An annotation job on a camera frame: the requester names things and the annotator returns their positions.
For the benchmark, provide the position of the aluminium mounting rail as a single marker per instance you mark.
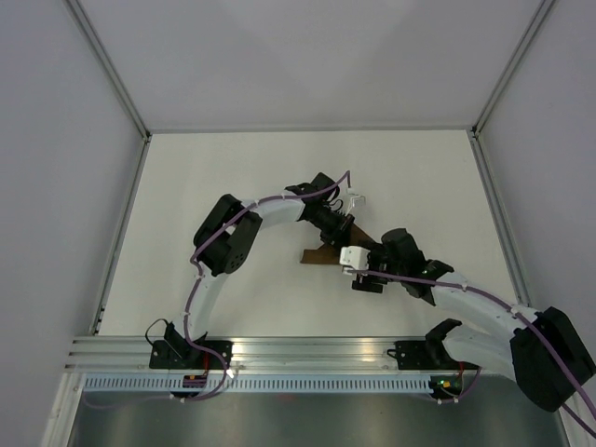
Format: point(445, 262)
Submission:
point(251, 355)

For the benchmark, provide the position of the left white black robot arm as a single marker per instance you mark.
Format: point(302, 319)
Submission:
point(223, 244)

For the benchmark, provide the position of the right aluminium frame post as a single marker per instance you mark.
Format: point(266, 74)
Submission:
point(514, 63)

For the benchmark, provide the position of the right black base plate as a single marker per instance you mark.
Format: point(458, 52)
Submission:
point(420, 355)

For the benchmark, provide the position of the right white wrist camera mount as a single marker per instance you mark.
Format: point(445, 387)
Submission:
point(354, 259)

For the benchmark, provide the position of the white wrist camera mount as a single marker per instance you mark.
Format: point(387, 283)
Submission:
point(354, 259)
point(355, 199)

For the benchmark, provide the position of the brown cloth napkin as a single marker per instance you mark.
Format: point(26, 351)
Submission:
point(327, 255)

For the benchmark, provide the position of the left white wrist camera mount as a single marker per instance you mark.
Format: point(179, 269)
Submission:
point(355, 199)

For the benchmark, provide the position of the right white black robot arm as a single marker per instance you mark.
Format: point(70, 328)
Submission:
point(540, 351)

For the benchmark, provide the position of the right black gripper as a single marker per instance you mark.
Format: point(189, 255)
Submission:
point(364, 283)

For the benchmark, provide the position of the white slotted cable duct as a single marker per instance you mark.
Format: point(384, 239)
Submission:
point(285, 383)

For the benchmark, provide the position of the left aluminium frame post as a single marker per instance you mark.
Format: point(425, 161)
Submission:
point(98, 50)

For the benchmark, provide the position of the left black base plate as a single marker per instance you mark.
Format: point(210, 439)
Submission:
point(209, 356)

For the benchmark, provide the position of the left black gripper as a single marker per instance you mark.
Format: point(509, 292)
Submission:
point(340, 234)

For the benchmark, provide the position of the aluminium frame post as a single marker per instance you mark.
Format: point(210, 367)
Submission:
point(98, 50)
point(514, 63)

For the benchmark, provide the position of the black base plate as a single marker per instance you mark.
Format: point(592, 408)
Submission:
point(420, 355)
point(209, 356)

